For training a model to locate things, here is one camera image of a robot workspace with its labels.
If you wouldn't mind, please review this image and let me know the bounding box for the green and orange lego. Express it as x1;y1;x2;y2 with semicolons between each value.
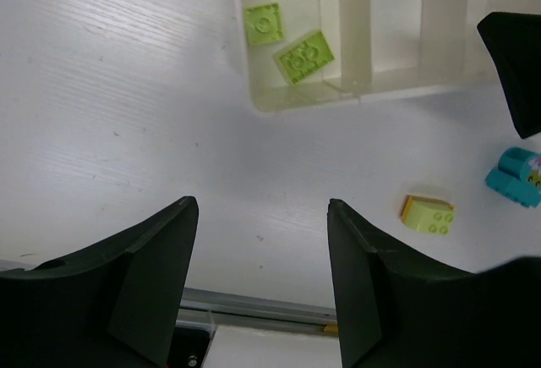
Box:
400;195;455;235

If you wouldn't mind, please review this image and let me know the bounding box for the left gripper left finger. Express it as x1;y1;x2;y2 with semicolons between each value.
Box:
1;207;199;367

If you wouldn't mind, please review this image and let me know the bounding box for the white three-compartment tray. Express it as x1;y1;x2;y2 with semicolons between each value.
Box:
234;0;495;113

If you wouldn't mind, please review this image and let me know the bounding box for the green square lego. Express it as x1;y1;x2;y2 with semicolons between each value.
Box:
243;3;285;47

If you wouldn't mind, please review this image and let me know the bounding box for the large teal printed lego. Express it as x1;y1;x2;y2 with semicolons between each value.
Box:
485;147;540;208

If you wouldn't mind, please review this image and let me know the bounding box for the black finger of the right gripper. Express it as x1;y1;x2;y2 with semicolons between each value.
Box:
477;12;540;139

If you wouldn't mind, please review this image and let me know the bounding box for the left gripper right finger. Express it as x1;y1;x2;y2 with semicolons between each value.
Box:
327;210;540;367

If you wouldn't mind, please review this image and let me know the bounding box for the teal lego plate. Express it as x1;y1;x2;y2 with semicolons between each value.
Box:
273;30;335;86

